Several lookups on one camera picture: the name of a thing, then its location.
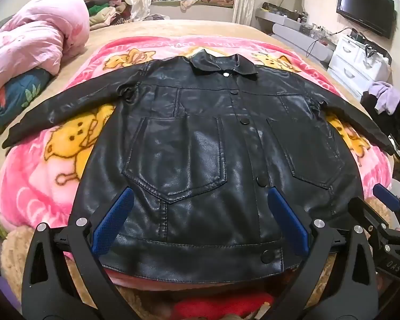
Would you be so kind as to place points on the blue floral pillow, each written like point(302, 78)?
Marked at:
point(16, 93)

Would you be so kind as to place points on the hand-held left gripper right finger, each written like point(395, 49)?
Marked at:
point(288, 220)

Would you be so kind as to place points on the beige plush blanket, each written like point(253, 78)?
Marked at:
point(11, 250)

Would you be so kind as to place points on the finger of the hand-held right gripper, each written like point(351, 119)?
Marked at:
point(366, 211)
point(386, 197)

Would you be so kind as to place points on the pile of folded clothes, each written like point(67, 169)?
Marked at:
point(103, 13)

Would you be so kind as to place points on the clutter of small desk items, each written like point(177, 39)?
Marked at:
point(286, 10)

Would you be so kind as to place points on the pink quilt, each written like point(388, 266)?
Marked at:
point(36, 33)

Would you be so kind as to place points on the black leather jacket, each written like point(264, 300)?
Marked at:
point(193, 160)

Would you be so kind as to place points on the black flat television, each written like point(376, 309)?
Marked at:
point(363, 6)

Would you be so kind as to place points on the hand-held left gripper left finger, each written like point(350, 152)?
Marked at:
point(113, 220)

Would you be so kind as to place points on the white drawer cabinet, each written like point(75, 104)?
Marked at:
point(353, 63)

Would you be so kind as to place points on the black garment pile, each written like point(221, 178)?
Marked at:
point(398, 123)

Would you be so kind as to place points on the grey desk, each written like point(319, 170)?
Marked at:
point(296, 36)

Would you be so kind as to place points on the pink printed blanket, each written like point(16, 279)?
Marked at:
point(30, 186)

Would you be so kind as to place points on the lavender garment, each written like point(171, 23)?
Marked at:
point(385, 96)

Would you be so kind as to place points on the person's red clothing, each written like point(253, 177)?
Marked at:
point(220, 305)

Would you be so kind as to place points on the bed with beige sheet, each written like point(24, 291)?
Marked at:
point(186, 28)

